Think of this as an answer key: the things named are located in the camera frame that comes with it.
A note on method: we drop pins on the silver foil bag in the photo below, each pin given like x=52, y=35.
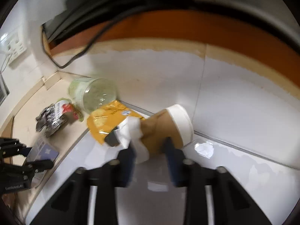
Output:
x=50, y=119

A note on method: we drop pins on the tomato printed green package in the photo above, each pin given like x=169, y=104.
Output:
x=65, y=106

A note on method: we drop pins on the yellow snack bag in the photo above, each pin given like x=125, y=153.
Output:
x=103, y=120

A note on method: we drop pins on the brown paper coffee cup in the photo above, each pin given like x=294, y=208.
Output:
x=173, y=122

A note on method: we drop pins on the orange wooden window frame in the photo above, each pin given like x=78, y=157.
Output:
x=203, y=33

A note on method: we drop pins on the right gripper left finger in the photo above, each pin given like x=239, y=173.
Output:
x=126, y=159

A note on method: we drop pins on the white purple small box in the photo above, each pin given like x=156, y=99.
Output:
x=41, y=150

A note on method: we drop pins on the white wall power socket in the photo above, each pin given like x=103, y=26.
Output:
x=12, y=45

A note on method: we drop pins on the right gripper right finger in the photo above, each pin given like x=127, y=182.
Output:
x=175, y=161

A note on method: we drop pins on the green label plastic bottle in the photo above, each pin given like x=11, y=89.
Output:
x=90, y=94

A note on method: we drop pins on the white paper bag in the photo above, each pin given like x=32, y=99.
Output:
x=127, y=134

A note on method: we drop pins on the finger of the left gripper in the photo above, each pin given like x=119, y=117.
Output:
x=12, y=147
x=35, y=166

